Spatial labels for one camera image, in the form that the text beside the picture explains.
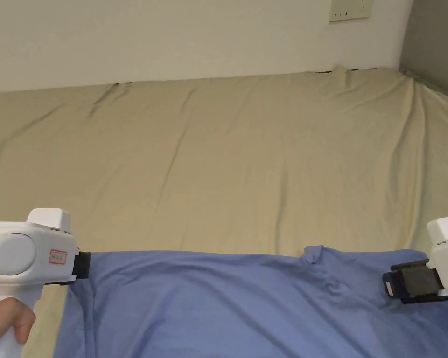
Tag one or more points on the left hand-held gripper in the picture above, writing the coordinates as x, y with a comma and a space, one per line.
41, 257

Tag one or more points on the blue shirt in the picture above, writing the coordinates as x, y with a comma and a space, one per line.
227, 309

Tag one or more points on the person's left hand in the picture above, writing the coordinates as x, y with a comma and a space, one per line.
5, 319

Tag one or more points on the bed with beige sheet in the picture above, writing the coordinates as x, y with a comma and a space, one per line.
209, 164

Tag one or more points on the grey padded headboard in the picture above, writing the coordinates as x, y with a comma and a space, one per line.
435, 37

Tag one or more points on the beige wall socket plate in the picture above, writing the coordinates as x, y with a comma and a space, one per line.
351, 10

